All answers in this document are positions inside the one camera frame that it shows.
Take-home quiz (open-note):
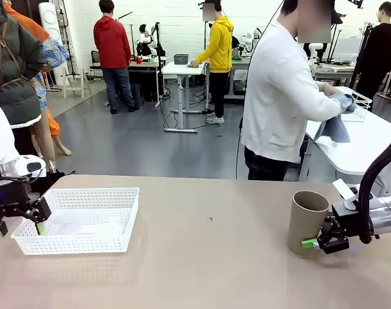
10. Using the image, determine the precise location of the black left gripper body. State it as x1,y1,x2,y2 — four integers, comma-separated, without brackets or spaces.
0,175,39,214

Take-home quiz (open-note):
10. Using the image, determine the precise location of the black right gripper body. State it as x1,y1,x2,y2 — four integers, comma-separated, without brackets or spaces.
331,203,374,239

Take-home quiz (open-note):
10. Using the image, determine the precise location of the tan cardboard tube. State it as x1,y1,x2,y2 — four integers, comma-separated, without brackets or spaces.
287,190,331,257

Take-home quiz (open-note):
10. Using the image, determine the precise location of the grey blue cleaning cloth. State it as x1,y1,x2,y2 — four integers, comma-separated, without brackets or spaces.
313,92,358,144

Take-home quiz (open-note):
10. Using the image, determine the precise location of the person's right forearm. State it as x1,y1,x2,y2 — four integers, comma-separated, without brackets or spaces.
310,86,343,122

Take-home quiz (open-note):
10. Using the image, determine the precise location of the white perforated plastic basket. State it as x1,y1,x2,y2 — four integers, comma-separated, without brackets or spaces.
11,187,141,256

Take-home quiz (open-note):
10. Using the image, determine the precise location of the person's left hand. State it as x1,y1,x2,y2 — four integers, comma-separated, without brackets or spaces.
317,81,338,97

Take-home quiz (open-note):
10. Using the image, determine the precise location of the white side table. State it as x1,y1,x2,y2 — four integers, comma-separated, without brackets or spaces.
297,86,391,182

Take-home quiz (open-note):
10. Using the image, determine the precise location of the mannequin in green jacket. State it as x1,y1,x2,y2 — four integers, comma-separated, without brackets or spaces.
0,0,45,157

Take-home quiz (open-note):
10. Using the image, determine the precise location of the white step stool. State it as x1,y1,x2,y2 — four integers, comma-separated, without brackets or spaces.
60,66,93,99

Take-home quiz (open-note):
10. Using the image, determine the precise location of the person in white sweater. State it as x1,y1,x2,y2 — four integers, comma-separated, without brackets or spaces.
240,0,344,181

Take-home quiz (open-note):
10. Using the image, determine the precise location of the mannequin in blue patterned dress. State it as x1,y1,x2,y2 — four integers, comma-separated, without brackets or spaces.
29,36,73,172

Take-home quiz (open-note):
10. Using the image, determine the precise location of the black office chair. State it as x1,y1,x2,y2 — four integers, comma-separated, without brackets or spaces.
89,49,104,77

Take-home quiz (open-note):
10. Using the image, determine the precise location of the black tripod stand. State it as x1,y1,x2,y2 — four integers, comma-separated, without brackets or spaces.
349,23,375,93

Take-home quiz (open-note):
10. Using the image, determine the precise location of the person in black top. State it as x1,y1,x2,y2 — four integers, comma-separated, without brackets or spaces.
355,1,391,101

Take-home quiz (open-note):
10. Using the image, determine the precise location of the dark work table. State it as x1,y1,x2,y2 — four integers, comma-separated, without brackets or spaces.
127,57,169,104

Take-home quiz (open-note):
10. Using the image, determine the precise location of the tall white column appliance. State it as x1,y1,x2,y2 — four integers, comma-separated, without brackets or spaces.
37,2,71,87

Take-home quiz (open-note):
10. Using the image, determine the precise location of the person in red hoodie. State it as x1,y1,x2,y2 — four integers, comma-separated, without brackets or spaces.
93,0,140,115

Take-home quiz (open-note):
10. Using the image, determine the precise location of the grey work table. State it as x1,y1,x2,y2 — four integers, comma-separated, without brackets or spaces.
228,57,251,100

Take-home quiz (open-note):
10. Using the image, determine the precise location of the white standing desk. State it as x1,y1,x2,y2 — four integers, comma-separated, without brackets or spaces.
161,61,210,134

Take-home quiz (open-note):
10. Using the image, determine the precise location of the person in yellow hoodie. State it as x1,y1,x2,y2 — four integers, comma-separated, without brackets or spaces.
190,1,235,126

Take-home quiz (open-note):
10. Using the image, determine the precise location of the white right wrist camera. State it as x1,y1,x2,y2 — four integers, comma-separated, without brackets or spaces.
331,178,359,211

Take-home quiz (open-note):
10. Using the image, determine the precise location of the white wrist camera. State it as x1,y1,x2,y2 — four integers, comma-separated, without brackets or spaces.
14,154,48,179
331,178,359,211

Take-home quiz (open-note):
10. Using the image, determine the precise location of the black sleeved cable bundle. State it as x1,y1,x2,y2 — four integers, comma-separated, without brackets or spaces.
357,133,391,245

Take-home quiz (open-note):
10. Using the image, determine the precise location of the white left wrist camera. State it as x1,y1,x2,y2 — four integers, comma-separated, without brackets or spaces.
14,154,48,179

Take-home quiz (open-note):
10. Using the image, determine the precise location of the thin black hanging cable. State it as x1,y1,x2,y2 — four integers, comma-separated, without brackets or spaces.
235,0,285,180

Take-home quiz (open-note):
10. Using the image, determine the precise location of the white wire dish rack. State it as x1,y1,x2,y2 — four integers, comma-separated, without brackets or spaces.
341,91,374,123

